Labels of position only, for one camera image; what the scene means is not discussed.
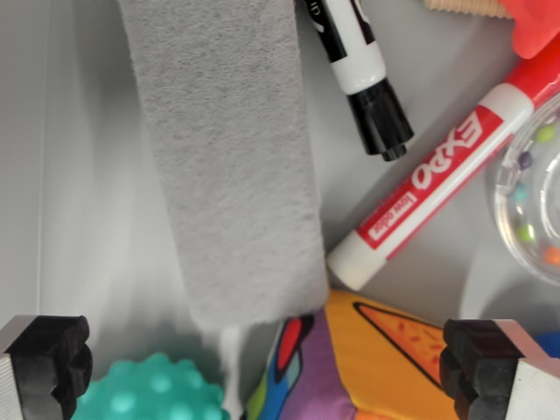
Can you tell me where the grey plastic bin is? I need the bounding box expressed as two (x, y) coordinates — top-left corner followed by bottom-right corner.
(0, 0), (560, 420)

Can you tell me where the teal spiky rubber ball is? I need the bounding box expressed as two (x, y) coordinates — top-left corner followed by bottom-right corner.
(73, 353), (231, 420)

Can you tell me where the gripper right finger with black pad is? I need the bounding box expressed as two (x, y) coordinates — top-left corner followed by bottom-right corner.
(439, 318), (560, 420)

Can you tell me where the red Expo marker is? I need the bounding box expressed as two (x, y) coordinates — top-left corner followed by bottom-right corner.
(326, 55), (560, 292)

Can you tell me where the red rubber dinosaur toy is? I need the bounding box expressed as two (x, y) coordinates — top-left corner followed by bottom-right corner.
(498, 0), (560, 61)

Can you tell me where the wooden threaded dowel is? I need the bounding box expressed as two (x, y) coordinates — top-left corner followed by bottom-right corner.
(422, 0), (511, 19)

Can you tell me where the grey felt whiteboard eraser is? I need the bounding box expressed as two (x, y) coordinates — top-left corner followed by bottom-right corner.
(114, 0), (332, 336)

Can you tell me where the fabric cube with green circle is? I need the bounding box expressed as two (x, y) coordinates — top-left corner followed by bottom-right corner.
(244, 288), (459, 420)

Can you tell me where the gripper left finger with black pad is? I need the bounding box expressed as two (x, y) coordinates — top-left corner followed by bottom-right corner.
(0, 314), (94, 420)

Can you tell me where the clear rattle ring with beads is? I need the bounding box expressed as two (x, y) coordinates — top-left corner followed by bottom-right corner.
(493, 94), (560, 288)

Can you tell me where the black dry-erase marker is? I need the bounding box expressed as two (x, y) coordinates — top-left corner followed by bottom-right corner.
(299, 0), (416, 162)

